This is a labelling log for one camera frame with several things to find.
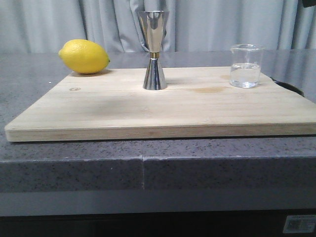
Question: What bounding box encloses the steel double jigger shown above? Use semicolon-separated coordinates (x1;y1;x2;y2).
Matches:
138;11;169;90

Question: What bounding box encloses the glass measuring beaker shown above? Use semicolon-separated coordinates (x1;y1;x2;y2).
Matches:
230;44;265;88

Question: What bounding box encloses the wooden cutting board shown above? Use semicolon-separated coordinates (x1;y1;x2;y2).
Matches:
5;67;316;142

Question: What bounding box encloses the yellow lemon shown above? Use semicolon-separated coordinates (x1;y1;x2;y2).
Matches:
58;39;110;74

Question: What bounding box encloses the white label sticker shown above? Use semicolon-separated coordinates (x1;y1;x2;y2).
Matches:
283;215;316;234

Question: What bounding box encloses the black board handle strap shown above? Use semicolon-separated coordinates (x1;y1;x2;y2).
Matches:
270;77;305;97

